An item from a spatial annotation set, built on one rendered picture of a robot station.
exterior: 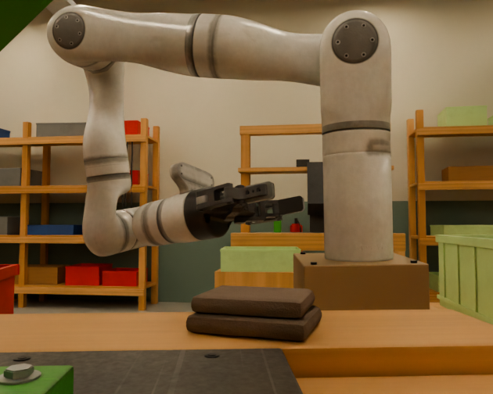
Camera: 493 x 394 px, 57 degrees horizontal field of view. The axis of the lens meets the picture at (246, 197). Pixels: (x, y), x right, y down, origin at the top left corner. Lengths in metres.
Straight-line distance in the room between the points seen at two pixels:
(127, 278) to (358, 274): 4.97
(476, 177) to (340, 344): 5.09
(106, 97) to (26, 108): 6.09
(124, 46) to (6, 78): 6.45
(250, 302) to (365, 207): 0.28
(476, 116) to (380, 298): 4.94
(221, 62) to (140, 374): 0.48
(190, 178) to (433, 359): 0.43
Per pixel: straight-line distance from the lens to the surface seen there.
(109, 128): 0.77
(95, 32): 0.75
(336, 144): 0.61
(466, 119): 5.44
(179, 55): 0.70
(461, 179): 5.38
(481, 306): 1.01
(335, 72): 0.63
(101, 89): 0.81
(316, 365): 0.35
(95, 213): 0.75
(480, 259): 1.00
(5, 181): 6.21
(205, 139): 5.84
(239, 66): 0.68
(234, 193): 0.57
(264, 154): 5.69
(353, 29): 0.64
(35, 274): 6.03
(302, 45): 0.71
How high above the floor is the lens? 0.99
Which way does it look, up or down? 3 degrees up
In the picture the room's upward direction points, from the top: straight up
